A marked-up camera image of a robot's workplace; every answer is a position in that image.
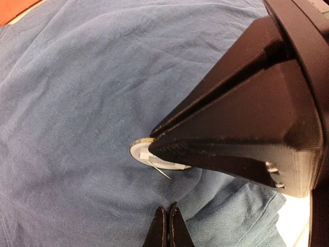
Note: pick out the dark blue t-shirt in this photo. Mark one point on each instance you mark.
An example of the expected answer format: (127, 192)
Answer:
(82, 80)

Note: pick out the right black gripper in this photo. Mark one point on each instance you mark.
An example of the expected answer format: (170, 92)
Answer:
(306, 25)

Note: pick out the orange plastic tub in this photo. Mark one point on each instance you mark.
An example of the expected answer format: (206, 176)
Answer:
(14, 10)

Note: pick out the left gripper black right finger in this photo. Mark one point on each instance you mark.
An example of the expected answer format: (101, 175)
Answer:
(178, 234)

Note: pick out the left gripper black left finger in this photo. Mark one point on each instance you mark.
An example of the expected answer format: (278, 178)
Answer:
(157, 235)

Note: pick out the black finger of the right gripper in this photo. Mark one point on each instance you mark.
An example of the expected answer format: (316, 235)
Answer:
(259, 47)
(266, 130)

